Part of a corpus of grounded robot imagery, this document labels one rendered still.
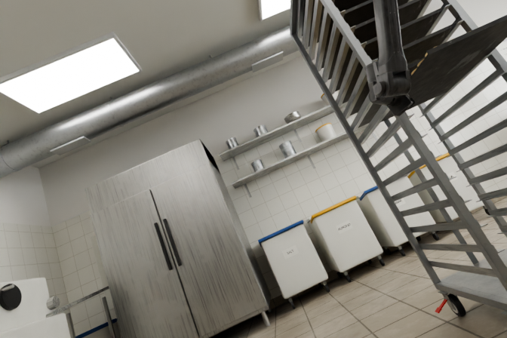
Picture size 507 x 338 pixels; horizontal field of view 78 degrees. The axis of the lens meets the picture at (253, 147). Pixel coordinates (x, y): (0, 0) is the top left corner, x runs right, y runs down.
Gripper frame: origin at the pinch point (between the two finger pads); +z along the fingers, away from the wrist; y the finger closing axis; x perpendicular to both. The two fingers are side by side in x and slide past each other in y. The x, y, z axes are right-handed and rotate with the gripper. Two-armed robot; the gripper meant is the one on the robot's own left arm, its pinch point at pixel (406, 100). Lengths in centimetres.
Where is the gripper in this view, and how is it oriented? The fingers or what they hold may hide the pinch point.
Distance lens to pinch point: 120.2
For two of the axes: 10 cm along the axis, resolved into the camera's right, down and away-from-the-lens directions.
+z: 7.6, 0.0, 6.5
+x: 5.2, -6.0, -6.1
